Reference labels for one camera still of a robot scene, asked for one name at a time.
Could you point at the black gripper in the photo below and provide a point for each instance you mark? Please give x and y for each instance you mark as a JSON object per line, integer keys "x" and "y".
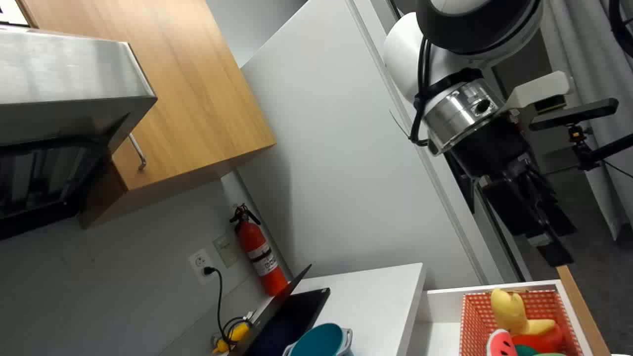
{"x": 491, "y": 159}

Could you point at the yellow banana plush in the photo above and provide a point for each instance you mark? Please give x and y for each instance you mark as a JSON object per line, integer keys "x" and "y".
{"x": 511, "y": 309}

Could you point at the watermelon slice plush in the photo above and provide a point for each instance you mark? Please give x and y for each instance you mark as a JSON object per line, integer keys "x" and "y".
{"x": 499, "y": 345}

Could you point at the white drawer with wooden front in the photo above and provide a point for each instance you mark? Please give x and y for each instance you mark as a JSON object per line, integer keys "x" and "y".
{"x": 435, "y": 323}

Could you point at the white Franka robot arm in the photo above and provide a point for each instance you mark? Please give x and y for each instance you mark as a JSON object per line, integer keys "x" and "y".
{"x": 455, "y": 26}

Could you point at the orange checkered basket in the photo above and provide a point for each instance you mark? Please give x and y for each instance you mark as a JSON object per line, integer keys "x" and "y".
{"x": 475, "y": 317}

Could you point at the grey curtain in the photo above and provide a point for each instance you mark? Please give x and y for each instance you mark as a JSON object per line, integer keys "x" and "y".
{"x": 594, "y": 52}

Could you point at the teal bowl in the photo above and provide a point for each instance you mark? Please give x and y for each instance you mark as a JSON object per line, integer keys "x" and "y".
{"x": 323, "y": 341}

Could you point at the red fire extinguisher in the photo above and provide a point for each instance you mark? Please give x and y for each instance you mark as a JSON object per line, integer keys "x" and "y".
{"x": 259, "y": 254}

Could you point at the small yellow object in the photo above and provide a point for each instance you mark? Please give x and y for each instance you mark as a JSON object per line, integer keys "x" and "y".
{"x": 238, "y": 331}

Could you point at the steel range hood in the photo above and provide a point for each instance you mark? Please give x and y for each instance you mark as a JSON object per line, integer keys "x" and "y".
{"x": 60, "y": 80}

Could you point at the black camera stand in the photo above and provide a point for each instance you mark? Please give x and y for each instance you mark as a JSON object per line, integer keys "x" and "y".
{"x": 594, "y": 155}

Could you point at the black stereo camera bar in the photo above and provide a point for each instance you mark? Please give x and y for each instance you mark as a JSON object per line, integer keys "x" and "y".
{"x": 574, "y": 112}

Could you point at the beige wall switch plate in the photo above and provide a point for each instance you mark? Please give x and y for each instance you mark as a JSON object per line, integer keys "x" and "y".
{"x": 226, "y": 250}

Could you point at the white wall outlet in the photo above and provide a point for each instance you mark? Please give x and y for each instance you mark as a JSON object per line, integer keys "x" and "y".
{"x": 200, "y": 266}

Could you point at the wooden wall cabinet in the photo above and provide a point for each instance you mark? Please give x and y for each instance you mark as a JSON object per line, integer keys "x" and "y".
{"x": 170, "y": 86}

